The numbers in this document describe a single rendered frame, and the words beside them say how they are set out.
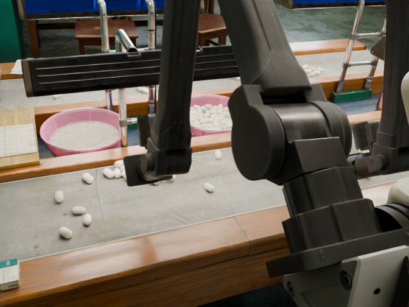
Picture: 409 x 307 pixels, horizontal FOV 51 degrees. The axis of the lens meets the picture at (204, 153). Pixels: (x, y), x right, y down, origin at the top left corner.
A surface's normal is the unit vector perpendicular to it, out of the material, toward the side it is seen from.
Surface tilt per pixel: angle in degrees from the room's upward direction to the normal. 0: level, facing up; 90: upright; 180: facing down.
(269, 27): 35
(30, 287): 0
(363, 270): 82
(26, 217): 0
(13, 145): 0
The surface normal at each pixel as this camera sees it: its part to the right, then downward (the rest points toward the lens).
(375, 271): 0.33, 0.42
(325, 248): 0.25, -0.34
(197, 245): 0.07, -0.83
